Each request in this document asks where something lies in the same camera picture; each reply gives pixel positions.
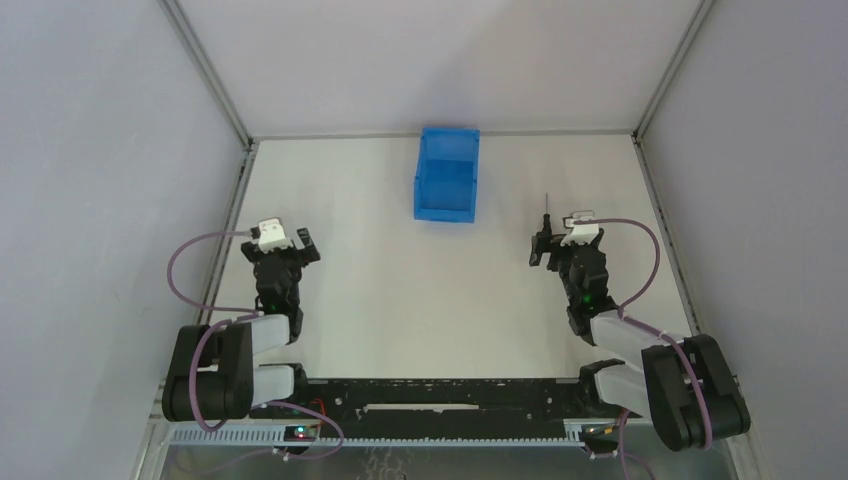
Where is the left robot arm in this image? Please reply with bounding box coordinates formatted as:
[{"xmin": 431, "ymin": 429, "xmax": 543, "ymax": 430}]
[{"xmin": 162, "ymin": 220, "xmax": 321, "ymax": 431}]

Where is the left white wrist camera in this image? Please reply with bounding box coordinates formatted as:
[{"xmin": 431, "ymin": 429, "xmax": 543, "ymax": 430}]
[{"xmin": 250, "ymin": 217, "xmax": 294, "ymax": 253}]

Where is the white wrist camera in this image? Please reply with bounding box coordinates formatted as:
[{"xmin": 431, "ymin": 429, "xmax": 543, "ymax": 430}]
[
  {"xmin": 250, "ymin": 217, "xmax": 294, "ymax": 253},
  {"xmin": 560, "ymin": 210, "xmax": 601, "ymax": 246}
]

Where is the grey slotted cable duct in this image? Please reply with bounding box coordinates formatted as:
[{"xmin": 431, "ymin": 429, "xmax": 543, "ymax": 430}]
[{"xmin": 170, "ymin": 423, "xmax": 584, "ymax": 447}]

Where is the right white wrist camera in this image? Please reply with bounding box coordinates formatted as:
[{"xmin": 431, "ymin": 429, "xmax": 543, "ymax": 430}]
[{"xmin": 560, "ymin": 210, "xmax": 601, "ymax": 246}]

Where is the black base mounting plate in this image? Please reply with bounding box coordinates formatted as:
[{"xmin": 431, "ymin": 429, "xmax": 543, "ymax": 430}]
[{"xmin": 289, "ymin": 378, "xmax": 621, "ymax": 435}]

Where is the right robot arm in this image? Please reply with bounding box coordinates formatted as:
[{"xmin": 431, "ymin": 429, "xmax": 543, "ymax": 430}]
[{"xmin": 528, "ymin": 218, "xmax": 752, "ymax": 452}]

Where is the blue plastic bin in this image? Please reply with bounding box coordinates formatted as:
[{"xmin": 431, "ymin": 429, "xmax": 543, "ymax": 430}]
[{"xmin": 413, "ymin": 127, "xmax": 480, "ymax": 224}]

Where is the black yellow screwdriver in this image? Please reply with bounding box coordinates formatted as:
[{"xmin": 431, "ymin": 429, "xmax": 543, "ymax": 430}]
[{"xmin": 542, "ymin": 193, "xmax": 552, "ymax": 237}]

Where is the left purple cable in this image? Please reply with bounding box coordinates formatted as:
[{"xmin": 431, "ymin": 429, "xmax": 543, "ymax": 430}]
[{"xmin": 165, "ymin": 229, "xmax": 347, "ymax": 465}]

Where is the small electronics board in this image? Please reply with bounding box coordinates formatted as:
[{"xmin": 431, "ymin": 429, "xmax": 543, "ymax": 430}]
[{"xmin": 283, "ymin": 425, "xmax": 321, "ymax": 443}]

